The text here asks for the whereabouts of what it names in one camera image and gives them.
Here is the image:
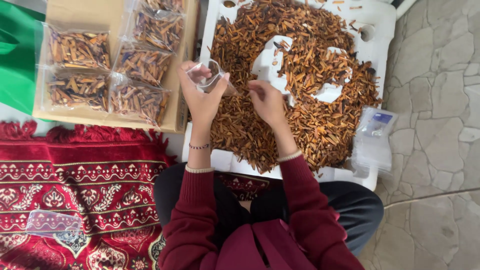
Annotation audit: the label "person's right hand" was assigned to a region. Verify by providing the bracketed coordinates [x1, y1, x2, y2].
[247, 79, 288, 128]

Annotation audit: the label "person's left hand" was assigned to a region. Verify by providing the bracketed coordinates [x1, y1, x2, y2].
[176, 61, 231, 127]

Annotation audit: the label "small clear plastic bag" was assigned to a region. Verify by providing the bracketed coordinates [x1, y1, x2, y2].
[185, 58, 241, 97]

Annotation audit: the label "heap of brown wood chips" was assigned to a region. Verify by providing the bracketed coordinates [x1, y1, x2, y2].
[208, 0, 383, 175]

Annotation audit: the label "white foam tray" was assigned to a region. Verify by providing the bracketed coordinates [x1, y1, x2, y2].
[182, 0, 397, 192]

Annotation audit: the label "stack of empty plastic bags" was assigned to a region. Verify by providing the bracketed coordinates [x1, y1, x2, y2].
[350, 106, 399, 179]

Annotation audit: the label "dark trousers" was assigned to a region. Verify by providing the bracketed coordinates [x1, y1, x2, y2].
[153, 162, 385, 257]

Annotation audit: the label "maroon sweater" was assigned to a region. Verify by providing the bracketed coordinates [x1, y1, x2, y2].
[157, 150, 365, 270]

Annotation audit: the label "brown cardboard box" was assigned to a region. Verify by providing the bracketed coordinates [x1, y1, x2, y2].
[32, 0, 200, 134]

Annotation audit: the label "group of filled chip packets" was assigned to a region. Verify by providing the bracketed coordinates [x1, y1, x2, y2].
[40, 0, 187, 127]

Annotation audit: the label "red patterned rug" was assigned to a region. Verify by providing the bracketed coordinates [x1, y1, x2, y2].
[0, 120, 271, 270]

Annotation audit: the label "green bag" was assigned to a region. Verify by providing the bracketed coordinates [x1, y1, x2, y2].
[0, 0, 52, 123]

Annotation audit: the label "empty clear plastic pouch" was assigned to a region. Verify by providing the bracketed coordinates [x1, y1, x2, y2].
[25, 209, 83, 241]

